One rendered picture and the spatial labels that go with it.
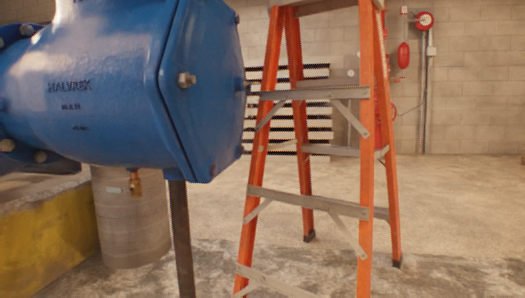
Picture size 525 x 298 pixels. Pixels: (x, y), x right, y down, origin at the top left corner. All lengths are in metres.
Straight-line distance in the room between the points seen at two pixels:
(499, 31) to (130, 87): 4.58
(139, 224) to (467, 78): 4.23
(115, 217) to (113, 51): 0.91
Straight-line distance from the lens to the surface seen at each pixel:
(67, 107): 0.79
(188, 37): 0.63
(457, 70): 4.42
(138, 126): 0.66
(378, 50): 0.98
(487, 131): 4.65
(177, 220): 0.95
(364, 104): 0.77
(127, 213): 1.40
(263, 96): 0.91
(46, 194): 1.51
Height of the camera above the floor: 0.79
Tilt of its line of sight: 7 degrees down
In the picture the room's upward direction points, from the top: 1 degrees counter-clockwise
